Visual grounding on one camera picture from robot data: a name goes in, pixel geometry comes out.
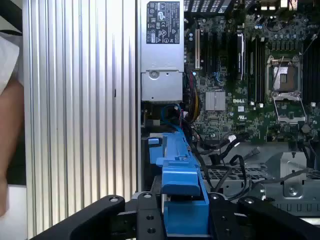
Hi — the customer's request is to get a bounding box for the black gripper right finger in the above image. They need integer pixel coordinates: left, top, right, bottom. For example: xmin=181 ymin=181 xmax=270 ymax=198
xmin=208 ymin=192 xmax=320 ymax=240

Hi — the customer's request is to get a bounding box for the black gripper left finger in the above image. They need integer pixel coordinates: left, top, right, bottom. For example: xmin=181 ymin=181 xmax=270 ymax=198
xmin=29 ymin=191 xmax=165 ymax=240

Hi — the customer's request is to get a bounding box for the thick black disk wire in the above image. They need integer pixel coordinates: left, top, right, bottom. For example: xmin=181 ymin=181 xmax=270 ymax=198
xmin=192 ymin=142 xmax=233 ymax=195

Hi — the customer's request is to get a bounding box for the hard disk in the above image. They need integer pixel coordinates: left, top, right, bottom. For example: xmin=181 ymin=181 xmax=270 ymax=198
xmin=155 ymin=131 xmax=210 ymax=238

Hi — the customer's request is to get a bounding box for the empty blue disk carrier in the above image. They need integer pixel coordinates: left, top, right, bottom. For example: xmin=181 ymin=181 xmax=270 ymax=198
xmin=147 ymin=136 xmax=163 ymax=161

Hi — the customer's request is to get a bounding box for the white-clipped RAM slot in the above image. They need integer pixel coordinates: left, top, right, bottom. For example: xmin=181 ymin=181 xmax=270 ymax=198
xmin=257 ymin=37 xmax=264 ymax=108
xmin=248 ymin=37 xmax=254 ymax=106

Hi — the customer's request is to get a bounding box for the black-clipped RAM slot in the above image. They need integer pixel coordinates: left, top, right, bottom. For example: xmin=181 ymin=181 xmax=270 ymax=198
xmin=262 ymin=37 xmax=267 ymax=105
xmin=253 ymin=37 xmax=259 ymax=105

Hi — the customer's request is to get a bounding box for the black expansion slot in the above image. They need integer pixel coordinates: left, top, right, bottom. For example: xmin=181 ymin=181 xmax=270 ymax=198
xmin=202 ymin=31 xmax=210 ymax=76
xmin=212 ymin=31 xmax=219 ymax=73

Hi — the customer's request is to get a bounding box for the white expansion slot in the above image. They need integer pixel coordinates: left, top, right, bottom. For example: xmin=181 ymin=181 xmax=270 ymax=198
xmin=194 ymin=28 xmax=201 ymax=70

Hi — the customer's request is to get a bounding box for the open PC case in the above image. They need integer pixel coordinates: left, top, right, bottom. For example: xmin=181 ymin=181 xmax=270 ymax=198
xmin=134 ymin=0 xmax=320 ymax=226

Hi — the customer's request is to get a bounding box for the silver metal drive cage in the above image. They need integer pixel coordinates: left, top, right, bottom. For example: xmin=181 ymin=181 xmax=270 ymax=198
xmin=264 ymin=152 xmax=320 ymax=218

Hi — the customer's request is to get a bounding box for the green Dell motherboard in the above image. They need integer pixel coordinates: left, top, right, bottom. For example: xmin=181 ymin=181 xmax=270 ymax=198
xmin=184 ymin=7 xmax=320 ymax=146

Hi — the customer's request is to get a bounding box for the silver ribbed chipset heatsink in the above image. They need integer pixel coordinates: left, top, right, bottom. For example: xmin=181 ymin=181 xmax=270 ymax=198
xmin=204 ymin=91 xmax=227 ymax=112

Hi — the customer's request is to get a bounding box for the metal socket cover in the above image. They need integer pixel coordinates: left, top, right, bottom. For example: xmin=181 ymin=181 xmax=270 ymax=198
xmin=272 ymin=93 xmax=308 ymax=125

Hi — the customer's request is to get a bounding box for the CPU socket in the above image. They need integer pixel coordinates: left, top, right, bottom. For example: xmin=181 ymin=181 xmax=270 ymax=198
xmin=266 ymin=56 xmax=302 ymax=95

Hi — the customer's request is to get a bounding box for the thin metal locking lever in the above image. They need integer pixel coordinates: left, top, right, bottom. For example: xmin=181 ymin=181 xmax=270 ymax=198
xmin=272 ymin=56 xmax=285 ymax=86

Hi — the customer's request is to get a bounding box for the silver power supply unit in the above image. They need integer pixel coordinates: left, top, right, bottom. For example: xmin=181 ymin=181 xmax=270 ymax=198
xmin=139 ymin=0 xmax=185 ymax=102

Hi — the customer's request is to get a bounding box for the white shirt sleeve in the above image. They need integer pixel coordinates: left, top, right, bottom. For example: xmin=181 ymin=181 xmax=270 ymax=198
xmin=0 ymin=31 xmax=25 ymax=96

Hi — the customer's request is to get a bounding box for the flat black disk wire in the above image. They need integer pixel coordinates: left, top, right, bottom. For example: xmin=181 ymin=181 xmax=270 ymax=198
xmin=229 ymin=154 xmax=254 ymax=201

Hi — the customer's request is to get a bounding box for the black wire with white label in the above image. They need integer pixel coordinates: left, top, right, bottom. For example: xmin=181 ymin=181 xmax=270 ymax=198
xmin=197 ymin=133 xmax=251 ymax=166

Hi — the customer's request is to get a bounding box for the black wire with small plug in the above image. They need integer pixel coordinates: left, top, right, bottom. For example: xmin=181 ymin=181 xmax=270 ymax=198
xmin=246 ymin=147 xmax=261 ymax=161

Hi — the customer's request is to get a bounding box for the grey wire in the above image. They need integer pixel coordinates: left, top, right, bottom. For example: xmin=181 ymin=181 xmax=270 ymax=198
xmin=259 ymin=168 xmax=316 ymax=186

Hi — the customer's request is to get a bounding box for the blue data wire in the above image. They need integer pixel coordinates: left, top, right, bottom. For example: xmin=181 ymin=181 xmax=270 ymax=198
xmin=161 ymin=103 xmax=183 ymax=136

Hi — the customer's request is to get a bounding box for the yellow red black wire bundle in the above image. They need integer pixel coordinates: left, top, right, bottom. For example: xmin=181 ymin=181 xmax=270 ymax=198
xmin=186 ymin=70 xmax=202 ymax=123

